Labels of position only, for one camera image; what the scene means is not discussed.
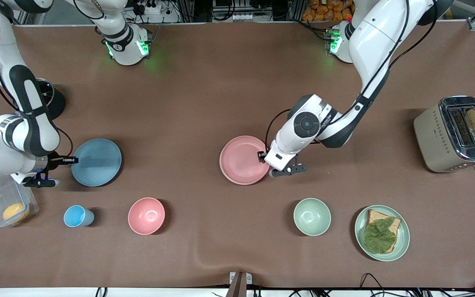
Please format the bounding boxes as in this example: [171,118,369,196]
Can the orange snack packets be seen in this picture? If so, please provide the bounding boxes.
[302,0,354,22]

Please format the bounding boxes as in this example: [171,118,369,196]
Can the black looped floor cable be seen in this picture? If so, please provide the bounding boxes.
[359,273,387,291]

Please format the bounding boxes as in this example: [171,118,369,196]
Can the brown table cover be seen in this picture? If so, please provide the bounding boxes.
[0,21,475,289]

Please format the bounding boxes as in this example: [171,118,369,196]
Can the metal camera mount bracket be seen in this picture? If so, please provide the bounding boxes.
[228,271,253,297]

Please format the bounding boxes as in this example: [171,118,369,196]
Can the beige chrome toaster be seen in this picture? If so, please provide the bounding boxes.
[414,96,475,174]

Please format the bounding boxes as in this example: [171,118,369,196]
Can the black round pot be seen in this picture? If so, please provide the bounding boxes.
[35,78,66,120]

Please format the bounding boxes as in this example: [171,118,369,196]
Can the blue plate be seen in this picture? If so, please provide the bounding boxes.
[71,139,122,187]

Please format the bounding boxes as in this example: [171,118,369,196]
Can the green plate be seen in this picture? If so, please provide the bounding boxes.
[354,205,410,262]

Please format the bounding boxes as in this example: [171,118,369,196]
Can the green bowl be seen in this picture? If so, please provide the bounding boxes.
[294,198,332,236]

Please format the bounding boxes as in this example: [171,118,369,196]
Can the blue cup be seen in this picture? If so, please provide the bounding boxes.
[63,205,95,228]

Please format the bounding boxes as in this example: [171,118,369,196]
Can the orange food piece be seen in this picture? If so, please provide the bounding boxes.
[2,203,30,222]

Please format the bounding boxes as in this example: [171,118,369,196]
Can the green lettuce leaf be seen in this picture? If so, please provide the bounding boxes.
[364,218,397,254]

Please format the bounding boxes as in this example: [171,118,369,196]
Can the brown bread slice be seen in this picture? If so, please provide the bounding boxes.
[365,209,402,253]

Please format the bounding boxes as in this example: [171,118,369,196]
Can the white power strip with plugs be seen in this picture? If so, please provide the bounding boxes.
[136,0,169,15]

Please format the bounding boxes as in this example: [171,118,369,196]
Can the pink bowl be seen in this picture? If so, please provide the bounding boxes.
[128,197,166,236]

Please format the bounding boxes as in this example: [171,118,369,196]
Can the pink plate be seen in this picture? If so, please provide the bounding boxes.
[219,136,270,185]

